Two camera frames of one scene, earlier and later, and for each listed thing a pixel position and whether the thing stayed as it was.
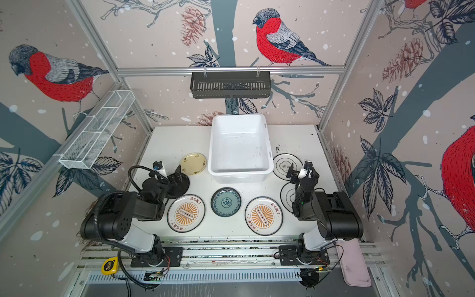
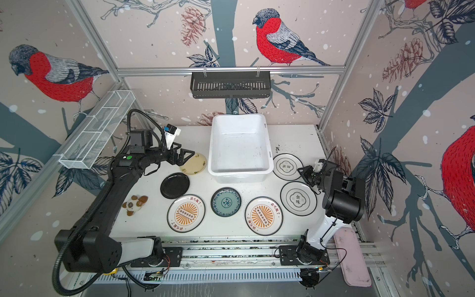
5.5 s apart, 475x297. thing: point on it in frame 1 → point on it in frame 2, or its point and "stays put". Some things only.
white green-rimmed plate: x=283 y=163 stays put
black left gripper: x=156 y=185 → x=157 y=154
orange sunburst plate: x=263 y=216 stays put
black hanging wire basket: x=231 y=85 stays put
